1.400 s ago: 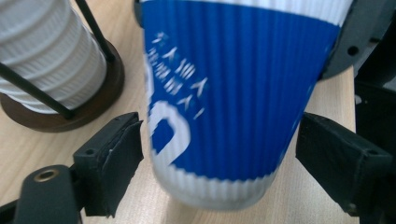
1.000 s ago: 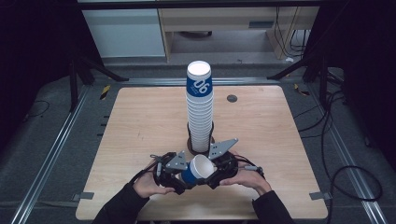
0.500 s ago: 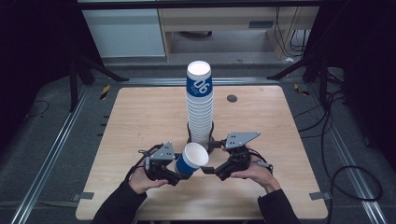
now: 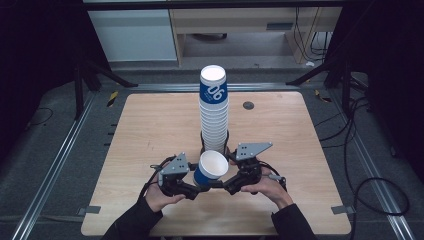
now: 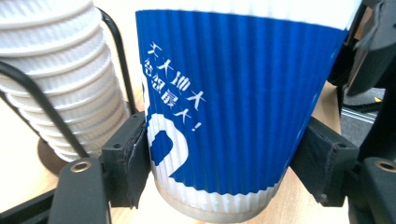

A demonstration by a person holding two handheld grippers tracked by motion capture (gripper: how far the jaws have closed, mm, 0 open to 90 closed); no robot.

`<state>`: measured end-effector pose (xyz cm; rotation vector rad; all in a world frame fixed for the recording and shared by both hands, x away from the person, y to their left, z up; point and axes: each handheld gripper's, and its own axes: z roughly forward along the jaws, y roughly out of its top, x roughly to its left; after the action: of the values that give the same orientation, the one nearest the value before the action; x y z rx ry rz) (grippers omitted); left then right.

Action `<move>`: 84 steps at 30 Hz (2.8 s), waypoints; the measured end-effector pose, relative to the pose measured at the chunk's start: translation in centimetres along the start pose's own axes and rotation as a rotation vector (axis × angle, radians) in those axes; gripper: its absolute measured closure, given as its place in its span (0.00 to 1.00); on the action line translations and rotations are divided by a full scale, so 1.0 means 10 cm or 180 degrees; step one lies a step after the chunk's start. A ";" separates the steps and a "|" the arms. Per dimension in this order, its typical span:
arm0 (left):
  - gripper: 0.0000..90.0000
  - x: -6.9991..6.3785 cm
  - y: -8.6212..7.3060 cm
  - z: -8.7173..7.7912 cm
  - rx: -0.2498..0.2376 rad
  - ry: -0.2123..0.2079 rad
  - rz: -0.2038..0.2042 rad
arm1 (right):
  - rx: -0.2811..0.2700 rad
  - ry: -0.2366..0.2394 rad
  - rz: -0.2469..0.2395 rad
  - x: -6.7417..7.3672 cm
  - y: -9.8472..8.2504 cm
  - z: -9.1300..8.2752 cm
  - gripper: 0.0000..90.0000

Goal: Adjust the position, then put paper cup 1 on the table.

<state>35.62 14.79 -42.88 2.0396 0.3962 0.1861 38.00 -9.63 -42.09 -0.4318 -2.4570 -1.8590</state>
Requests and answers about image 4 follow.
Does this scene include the yellow black tape strip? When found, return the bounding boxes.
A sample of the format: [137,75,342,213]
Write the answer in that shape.
[106,90,119,108]
[314,89,333,104]

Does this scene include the black floor cable bundle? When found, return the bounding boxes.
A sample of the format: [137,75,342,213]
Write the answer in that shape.
[314,96,371,149]

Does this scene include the black hanging desk cables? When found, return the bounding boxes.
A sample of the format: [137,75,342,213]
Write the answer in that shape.
[293,7,332,63]

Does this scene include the thin black floor cable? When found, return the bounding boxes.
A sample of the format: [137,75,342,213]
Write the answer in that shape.
[28,107,54,129]

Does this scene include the blue white paper cup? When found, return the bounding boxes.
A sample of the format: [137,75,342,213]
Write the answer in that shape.
[193,150,230,188]

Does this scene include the left hand-held gripper cable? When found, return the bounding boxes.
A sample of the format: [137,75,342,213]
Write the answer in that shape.
[138,155,176,201]

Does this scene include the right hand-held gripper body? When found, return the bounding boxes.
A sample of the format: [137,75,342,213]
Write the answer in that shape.
[234,142,274,189]

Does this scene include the person's left hand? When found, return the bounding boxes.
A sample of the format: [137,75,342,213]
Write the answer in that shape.
[145,181,186,213]

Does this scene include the black looped floor cable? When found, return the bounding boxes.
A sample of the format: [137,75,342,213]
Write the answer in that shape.
[349,177,411,240]

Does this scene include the person's right hand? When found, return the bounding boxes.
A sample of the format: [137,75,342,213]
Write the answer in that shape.
[240,167,294,210]

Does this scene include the metal floor rail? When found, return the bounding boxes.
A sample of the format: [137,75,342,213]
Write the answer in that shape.
[128,82,301,93]
[328,89,416,240]
[9,91,98,240]

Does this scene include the black cup holder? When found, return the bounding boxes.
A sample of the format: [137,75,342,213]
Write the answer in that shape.
[199,130,231,161]

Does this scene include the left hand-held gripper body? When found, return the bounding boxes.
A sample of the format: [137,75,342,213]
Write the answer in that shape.
[158,152,198,200]

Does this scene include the stack of paper cups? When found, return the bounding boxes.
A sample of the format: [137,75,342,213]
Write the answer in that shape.
[198,64,230,156]

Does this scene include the dark curtain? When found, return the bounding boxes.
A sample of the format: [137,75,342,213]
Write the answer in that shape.
[0,0,111,161]
[324,0,424,184]

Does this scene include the grey table bracket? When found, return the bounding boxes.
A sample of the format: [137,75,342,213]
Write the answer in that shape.
[330,205,356,215]
[77,205,102,217]

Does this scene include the black metal stand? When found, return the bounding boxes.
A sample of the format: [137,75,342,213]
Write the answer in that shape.
[73,59,139,121]
[285,49,369,118]

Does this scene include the hand-held gripper cable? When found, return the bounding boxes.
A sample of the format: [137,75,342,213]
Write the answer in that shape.
[138,155,176,201]
[258,160,288,193]

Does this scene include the light wooden desk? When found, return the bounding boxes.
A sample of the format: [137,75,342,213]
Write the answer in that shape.
[168,7,344,66]

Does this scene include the right hand-held gripper cable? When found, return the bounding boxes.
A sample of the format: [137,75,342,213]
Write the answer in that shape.
[258,160,288,193]

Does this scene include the white cabinet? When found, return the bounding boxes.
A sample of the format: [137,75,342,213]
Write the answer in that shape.
[87,9,178,63]

